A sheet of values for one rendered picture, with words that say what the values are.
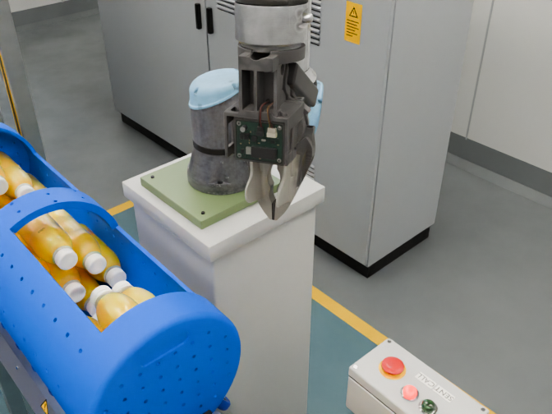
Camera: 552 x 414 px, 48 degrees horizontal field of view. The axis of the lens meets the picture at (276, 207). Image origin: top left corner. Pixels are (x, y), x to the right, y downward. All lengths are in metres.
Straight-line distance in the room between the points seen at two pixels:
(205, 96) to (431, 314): 1.80
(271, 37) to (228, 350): 0.59
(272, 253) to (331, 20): 1.30
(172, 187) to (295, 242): 0.30
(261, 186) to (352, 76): 1.74
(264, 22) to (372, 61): 1.75
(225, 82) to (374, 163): 1.36
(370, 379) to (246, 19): 0.62
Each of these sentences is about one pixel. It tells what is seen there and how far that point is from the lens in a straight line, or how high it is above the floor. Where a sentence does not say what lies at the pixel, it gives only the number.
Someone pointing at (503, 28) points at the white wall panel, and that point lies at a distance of 3.54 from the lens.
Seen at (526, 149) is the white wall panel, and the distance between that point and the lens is 3.66.
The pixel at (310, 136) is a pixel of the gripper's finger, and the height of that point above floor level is 1.56.
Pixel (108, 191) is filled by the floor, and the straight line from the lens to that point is 3.57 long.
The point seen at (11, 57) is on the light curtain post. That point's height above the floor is 1.14.
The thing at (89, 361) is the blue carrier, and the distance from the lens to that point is 0.97.
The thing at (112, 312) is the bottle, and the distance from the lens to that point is 1.06.
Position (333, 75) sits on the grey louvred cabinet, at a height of 0.92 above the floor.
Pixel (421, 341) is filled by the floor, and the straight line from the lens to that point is 2.66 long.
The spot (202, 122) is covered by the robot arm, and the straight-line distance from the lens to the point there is 1.26.
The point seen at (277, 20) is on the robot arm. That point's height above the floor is 1.70.
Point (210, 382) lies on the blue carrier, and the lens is 1.09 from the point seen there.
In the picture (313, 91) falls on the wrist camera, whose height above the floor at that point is 1.58.
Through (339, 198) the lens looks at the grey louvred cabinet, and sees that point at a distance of 2.74.
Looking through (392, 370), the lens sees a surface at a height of 1.11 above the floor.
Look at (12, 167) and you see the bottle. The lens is 1.58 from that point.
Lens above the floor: 1.89
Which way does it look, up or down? 35 degrees down
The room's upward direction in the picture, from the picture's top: straight up
